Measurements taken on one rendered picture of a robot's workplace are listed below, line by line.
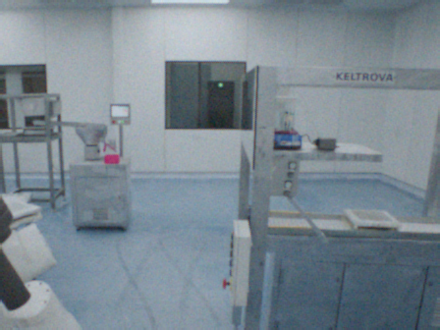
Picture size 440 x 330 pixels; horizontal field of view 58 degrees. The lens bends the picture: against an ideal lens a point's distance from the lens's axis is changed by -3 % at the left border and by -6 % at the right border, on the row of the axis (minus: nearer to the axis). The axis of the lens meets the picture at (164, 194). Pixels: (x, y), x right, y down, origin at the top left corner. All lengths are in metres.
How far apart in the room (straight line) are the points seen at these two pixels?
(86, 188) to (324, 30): 4.97
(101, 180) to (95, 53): 3.26
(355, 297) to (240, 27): 5.53
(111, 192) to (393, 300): 2.96
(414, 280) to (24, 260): 2.27
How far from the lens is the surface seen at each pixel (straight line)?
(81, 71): 7.22
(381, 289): 2.53
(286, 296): 2.42
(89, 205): 4.51
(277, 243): 2.22
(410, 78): 1.49
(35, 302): 0.62
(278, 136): 2.10
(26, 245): 0.54
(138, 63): 7.10
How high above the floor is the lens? 1.55
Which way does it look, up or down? 15 degrees down
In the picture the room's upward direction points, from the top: straight up
